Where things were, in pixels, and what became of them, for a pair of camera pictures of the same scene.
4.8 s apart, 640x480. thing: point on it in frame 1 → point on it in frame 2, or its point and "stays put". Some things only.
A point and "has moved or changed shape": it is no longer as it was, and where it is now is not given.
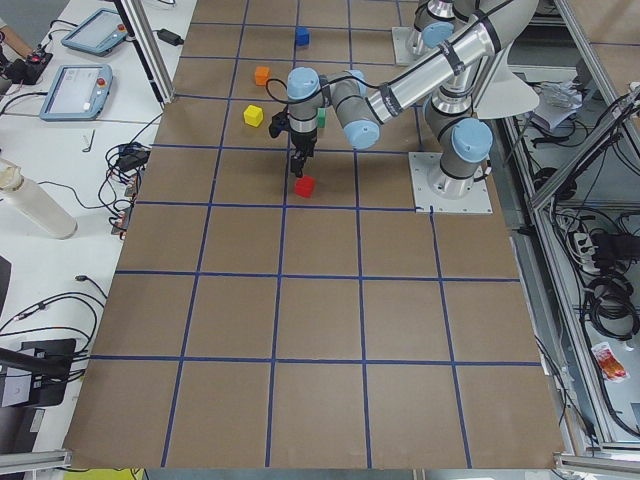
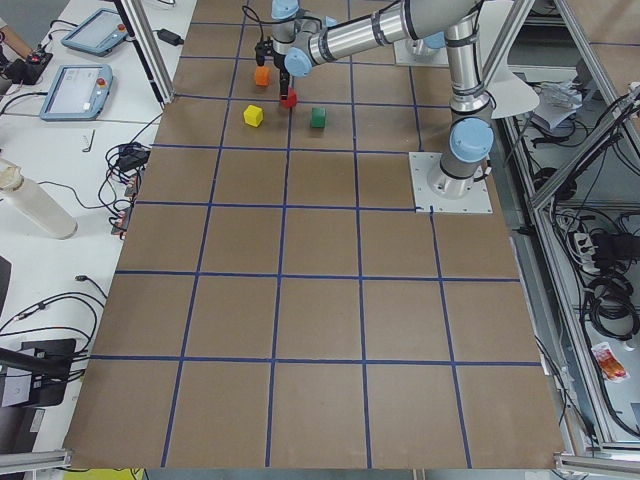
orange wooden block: x=262 y=74 stays put
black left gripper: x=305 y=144 → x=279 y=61
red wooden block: x=305 y=186 has moved or changed shape
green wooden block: x=321 y=117 stays put
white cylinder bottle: x=36 y=202 stays put
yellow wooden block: x=253 y=115 stays put
